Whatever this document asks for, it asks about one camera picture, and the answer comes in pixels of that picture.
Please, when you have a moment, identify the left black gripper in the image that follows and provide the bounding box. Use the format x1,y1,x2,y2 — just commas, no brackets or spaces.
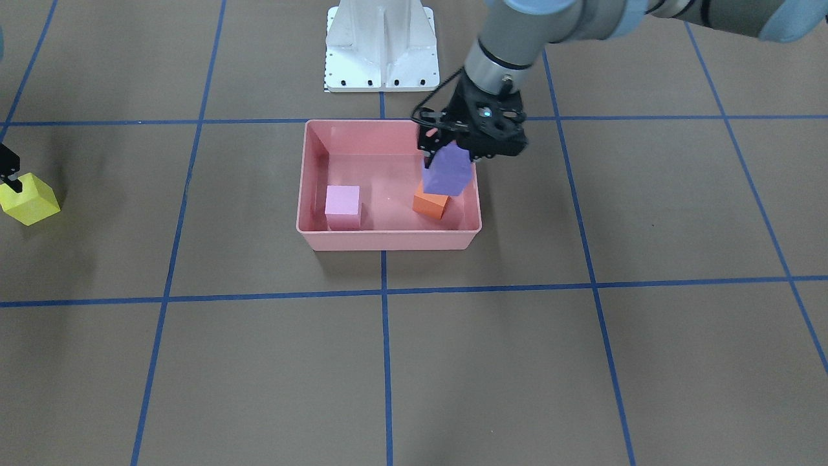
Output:
423,70,528,170

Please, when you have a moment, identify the purple foam cube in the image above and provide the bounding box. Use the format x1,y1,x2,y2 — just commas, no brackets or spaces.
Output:
422,142,472,197

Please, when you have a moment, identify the orange foam cube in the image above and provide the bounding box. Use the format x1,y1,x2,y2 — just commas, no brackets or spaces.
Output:
411,182,450,220

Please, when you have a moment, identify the yellow foam cube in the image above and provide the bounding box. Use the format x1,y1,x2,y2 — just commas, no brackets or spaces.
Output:
1,172,60,225

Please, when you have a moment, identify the pink foam cube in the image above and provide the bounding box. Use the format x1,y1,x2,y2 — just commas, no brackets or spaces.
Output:
325,185,362,230

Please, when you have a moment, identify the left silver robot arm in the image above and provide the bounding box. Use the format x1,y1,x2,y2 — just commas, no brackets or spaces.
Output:
411,1,827,168

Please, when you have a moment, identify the pink plastic bin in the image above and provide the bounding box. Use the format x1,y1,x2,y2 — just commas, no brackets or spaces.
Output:
296,119,483,251

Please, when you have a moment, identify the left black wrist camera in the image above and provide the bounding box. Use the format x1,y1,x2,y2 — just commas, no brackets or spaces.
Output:
411,108,455,157

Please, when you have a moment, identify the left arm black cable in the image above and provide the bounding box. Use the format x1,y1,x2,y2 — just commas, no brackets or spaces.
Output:
410,67,465,128

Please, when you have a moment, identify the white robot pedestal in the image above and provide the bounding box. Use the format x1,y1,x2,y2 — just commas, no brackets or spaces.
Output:
323,1,441,93

